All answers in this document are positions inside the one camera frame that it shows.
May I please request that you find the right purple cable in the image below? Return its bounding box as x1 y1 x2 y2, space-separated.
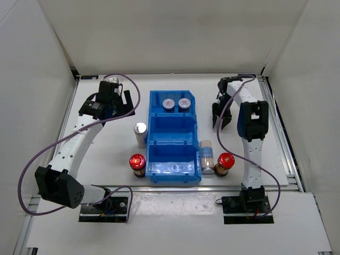
215 75 281 218

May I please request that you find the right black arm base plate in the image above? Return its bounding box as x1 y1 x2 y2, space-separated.
215 195 274 225

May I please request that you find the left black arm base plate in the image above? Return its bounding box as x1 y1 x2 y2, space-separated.
78 192 130 223

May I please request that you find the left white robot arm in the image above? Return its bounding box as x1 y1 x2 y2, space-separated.
35 77 134 213

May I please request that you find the red-lid sauce jar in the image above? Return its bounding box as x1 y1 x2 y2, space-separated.
129 154 146 178
215 152 235 177

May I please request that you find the white-lid spice jar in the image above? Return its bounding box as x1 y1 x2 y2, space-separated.
162 98 175 113
178 98 191 113

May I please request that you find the left red-lid sauce jar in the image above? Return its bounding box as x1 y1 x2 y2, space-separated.
129 154 146 178

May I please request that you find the silver-lid blue-label bottle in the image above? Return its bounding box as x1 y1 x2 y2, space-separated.
199 140 215 175
133 122 148 148

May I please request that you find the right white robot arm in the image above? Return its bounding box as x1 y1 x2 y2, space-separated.
212 75 269 213

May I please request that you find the right black logo label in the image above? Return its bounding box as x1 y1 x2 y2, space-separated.
237 74 257 79

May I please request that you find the left black logo label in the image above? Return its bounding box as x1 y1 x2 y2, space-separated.
80 75 99 80

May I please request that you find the near blue storage bin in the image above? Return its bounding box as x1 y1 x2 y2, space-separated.
146 143 202 184

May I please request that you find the black logo label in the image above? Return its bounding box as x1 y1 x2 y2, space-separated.
80 75 99 80
237 74 257 79

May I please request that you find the right red-lid sauce jar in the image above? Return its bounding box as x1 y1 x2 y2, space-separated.
215 152 235 177

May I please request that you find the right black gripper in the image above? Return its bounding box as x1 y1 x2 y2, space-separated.
211 93 234 129

